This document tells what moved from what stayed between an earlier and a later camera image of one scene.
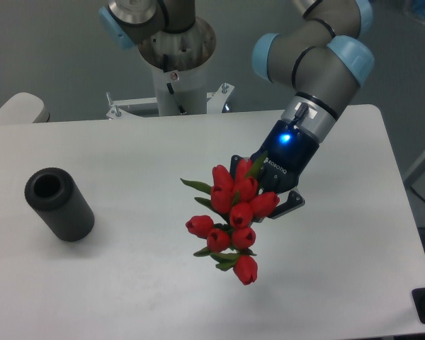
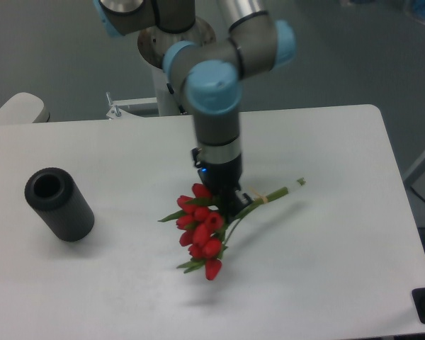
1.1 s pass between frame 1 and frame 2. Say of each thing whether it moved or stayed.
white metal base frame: stayed
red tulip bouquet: moved
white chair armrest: stayed
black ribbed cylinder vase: stayed
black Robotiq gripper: moved
